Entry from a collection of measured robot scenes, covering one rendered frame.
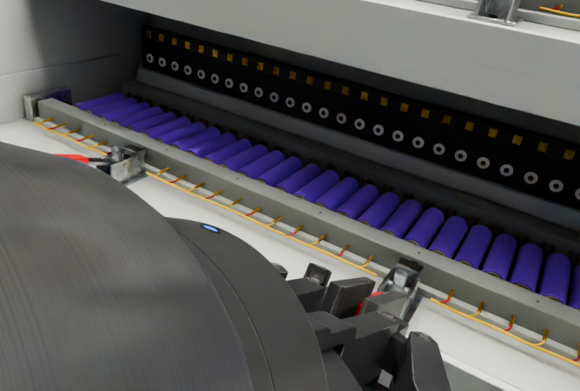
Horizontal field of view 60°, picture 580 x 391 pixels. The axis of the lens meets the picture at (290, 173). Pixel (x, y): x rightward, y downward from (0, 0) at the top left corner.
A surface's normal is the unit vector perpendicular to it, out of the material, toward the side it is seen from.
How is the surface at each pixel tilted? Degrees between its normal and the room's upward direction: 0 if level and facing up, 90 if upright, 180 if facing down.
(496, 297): 109
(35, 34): 90
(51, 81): 90
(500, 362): 19
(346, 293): 90
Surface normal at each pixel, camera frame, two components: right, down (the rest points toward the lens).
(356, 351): 0.83, 0.32
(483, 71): -0.51, 0.32
